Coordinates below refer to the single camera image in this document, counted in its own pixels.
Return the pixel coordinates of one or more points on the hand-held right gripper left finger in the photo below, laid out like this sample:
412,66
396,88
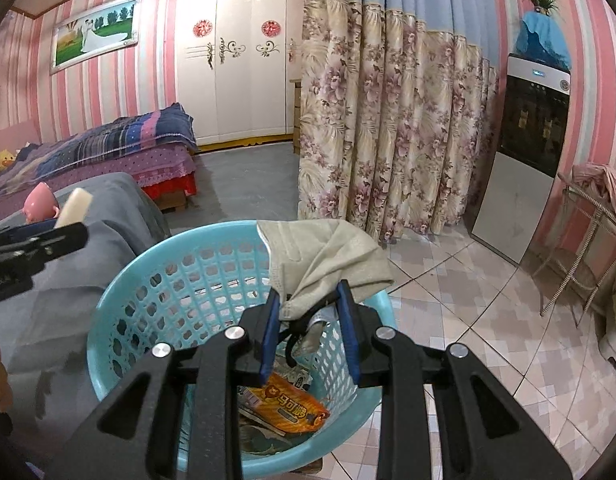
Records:
270,335

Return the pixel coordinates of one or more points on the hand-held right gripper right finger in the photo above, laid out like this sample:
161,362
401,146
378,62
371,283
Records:
348,330

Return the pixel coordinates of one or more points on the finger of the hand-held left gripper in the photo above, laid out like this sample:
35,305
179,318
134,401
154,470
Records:
37,245

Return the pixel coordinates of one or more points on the orange snack packet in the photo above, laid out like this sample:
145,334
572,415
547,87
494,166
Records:
288,407

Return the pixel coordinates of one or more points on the light blue plastic basket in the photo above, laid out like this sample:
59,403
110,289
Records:
137,310

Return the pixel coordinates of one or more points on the pink octopus toy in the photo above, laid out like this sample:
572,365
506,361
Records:
37,200

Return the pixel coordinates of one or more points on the grey blanket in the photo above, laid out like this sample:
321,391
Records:
62,310

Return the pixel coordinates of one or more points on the yellow duck plush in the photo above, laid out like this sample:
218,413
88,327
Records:
4,160

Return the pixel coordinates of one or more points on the pink headboard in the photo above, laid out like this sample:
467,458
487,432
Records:
12,137

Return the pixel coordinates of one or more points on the plaid quilt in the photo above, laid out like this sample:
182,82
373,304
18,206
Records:
112,135

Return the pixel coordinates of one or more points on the bed with purple sheet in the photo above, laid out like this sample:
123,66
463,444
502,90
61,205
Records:
157,165

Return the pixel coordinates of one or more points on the floral curtain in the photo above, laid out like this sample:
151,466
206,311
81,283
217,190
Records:
388,135

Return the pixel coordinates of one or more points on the framed wedding picture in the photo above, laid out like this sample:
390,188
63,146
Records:
95,35

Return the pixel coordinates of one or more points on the wooden desk with drawers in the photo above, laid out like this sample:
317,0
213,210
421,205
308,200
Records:
296,115

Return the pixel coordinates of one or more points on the white wardrobe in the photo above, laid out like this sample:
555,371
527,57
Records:
237,100

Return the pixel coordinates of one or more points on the black silver cabinet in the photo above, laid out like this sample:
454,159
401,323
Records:
533,125

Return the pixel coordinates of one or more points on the pink cloth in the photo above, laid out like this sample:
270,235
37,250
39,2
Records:
608,185

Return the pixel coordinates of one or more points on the blue cloth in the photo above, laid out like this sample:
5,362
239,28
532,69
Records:
543,40

